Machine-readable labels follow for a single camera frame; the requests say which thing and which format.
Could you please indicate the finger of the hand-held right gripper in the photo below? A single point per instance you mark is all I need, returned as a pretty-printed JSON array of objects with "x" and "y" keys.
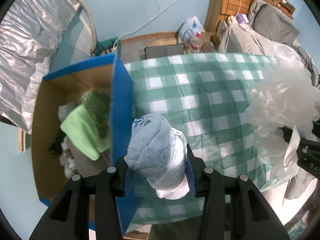
[
  {"x": 290, "y": 135},
  {"x": 317, "y": 120}
]

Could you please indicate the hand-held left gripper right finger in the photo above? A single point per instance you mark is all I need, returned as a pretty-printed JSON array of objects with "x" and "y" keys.
[{"x": 191, "y": 180}]

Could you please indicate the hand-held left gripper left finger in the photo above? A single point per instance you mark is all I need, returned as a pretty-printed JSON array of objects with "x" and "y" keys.
[{"x": 127, "y": 180}]

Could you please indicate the white plastic bag bundle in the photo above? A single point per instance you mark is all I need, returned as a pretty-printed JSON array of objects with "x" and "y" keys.
[{"x": 155, "y": 155}]

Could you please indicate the white mesh bath pouf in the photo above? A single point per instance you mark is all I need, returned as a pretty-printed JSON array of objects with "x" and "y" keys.
[{"x": 280, "y": 92}]

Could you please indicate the blue cardboard box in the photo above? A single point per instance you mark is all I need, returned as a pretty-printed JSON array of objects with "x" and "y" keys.
[{"x": 75, "y": 82}]

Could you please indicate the grey duvet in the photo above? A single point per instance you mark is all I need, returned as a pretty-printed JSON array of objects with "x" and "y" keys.
[{"x": 300, "y": 182}]

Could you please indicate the green sponge scourer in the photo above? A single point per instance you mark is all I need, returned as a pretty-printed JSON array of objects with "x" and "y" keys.
[{"x": 80, "y": 127}]

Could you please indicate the green checked cloth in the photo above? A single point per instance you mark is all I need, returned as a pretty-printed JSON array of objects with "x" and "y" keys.
[{"x": 212, "y": 92}]

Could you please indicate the white fluffy plush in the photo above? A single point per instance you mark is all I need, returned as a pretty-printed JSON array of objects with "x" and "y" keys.
[{"x": 66, "y": 110}]

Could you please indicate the beige pillow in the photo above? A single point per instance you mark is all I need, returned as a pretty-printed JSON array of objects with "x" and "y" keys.
[{"x": 245, "y": 40}]

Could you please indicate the grey striped pillow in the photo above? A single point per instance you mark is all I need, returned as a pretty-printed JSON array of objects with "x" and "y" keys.
[{"x": 272, "y": 22}]

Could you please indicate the purple tissue pack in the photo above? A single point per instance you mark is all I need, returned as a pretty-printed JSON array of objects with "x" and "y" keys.
[{"x": 241, "y": 18}]

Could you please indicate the small brown cardboard box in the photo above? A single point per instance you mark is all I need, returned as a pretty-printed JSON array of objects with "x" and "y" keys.
[{"x": 207, "y": 38}]

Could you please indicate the clear plastic bottle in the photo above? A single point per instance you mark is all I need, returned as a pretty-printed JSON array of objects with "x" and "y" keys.
[{"x": 196, "y": 45}]

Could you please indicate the white power strip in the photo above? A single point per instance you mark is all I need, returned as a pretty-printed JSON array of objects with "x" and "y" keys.
[{"x": 107, "y": 51}]

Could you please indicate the teal plastic basket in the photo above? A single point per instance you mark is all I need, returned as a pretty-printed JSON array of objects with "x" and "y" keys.
[{"x": 118, "y": 47}]

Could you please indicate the wooden headboard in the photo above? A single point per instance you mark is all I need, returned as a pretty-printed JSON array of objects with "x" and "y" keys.
[{"x": 235, "y": 0}]

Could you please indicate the white plastic shopping bag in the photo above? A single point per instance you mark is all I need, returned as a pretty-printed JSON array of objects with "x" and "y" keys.
[{"x": 192, "y": 25}]

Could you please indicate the beige hoop tube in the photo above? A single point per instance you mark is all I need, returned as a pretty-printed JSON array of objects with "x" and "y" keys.
[{"x": 92, "y": 27}]

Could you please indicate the silver foil curtain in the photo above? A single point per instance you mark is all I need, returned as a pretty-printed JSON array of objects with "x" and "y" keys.
[{"x": 30, "y": 42}]

